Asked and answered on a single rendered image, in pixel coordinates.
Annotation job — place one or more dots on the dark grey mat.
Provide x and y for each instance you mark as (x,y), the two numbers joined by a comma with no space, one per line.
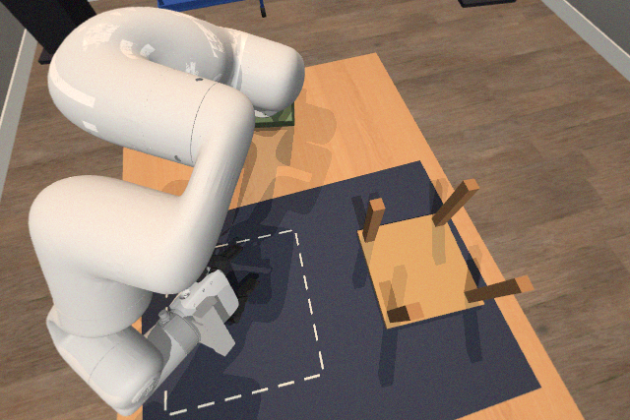
(441,368)

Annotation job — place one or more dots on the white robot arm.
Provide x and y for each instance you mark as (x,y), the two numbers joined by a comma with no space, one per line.
(176,87)

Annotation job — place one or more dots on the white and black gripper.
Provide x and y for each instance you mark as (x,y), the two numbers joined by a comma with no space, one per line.
(213,288)

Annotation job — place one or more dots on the small wooden stool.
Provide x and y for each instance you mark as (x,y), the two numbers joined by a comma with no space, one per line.
(417,268)

